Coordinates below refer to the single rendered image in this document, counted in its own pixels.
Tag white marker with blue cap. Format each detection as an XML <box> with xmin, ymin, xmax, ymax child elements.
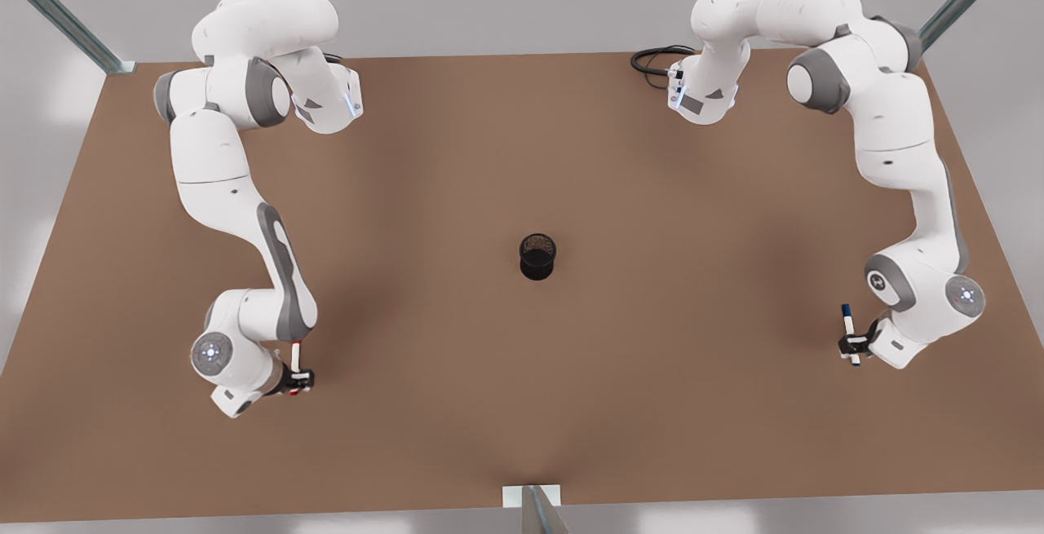
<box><xmin>841</xmin><ymin>302</ymin><xmax>862</xmax><ymax>368</ymax></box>

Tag black mesh pen holder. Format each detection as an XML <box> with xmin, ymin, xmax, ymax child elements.
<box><xmin>519</xmin><ymin>232</ymin><xmax>558</xmax><ymax>282</ymax></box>

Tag black cable loop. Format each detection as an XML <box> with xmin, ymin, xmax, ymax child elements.
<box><xmin>630</xmin><ymin>45</ymin><xmax>699</xmax><ymax>90</ymax></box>

